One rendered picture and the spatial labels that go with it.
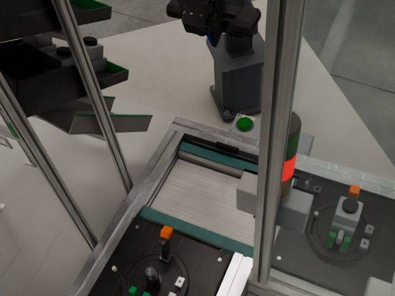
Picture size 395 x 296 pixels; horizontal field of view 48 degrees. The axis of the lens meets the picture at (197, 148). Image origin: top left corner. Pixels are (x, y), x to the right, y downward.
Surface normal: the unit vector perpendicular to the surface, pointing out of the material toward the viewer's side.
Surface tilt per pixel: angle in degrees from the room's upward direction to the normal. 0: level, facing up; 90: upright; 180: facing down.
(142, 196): 0
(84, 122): 90
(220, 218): 0
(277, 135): 90
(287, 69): 90
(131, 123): 90
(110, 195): 0
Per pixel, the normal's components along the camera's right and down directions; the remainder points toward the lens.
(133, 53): -0.07, -0.60
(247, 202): -0.41, 0.74
